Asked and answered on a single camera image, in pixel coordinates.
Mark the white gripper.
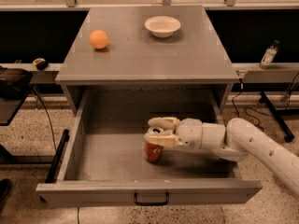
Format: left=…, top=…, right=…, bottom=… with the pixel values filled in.
left=144, top=117, right=203, bottom=149

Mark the red coke can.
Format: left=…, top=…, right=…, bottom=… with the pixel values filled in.
left=144, top=127, right=164, bottom=162

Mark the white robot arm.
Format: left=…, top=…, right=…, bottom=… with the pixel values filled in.
left=144, top=117, right=299, bottom=196

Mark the open grey top drawer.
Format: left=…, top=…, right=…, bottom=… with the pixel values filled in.
left=36, top=89, right=262, bottom=207

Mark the grey cabinet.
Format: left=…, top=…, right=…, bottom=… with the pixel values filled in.
left=55, top=5, right=240, bottom=116

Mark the white bowl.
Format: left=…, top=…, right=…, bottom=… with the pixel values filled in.
left=145, top=16, right=181, bottom=38

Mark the black stand base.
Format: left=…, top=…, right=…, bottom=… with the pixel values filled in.
left=260, top=91, right=294, bottom=143

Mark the small bottle on ledge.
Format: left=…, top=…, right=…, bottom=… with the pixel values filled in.
left=260, top=40, right=279, bottom=69

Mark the orange fruit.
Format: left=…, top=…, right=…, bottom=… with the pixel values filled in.
left=89, top=30, right=108, bottom=49

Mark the tape measure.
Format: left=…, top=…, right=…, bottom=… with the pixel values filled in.
left=33, top=58, right=49, bottom=70

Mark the dark side table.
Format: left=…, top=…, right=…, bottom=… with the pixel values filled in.
left=0, top=91, right=29, bottom=126

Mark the black bag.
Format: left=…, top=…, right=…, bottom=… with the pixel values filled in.
left=0, top=66, right=33, bottom=100

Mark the black shoe tip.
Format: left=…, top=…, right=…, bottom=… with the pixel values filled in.
left=0, top=178, right=12, bottom=203

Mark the black drawer handle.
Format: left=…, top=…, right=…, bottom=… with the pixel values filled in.
left=134, top=192, right=170, bottom=206

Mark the black power cable with adapter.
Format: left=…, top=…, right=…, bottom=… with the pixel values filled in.
left=231, top=77, right=265, bottom=133

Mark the black table leg frame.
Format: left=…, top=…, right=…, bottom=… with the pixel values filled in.
left=0, top=130, right=69, bottom=183

